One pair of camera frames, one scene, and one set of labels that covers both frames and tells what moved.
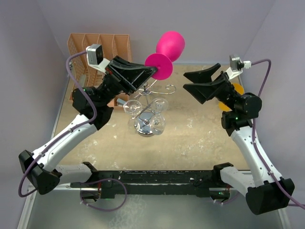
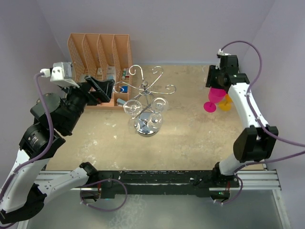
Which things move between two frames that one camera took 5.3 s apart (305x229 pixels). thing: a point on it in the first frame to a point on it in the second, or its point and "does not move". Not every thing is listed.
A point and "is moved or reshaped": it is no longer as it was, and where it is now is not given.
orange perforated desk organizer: (112, 45) does not move
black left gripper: (127, 77) to (106, 86)
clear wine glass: (132, 108) does not move
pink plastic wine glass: (169, 46) is moved or reshaped
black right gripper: (204, 92) to (212, 70)
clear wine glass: (159, 105) does not move
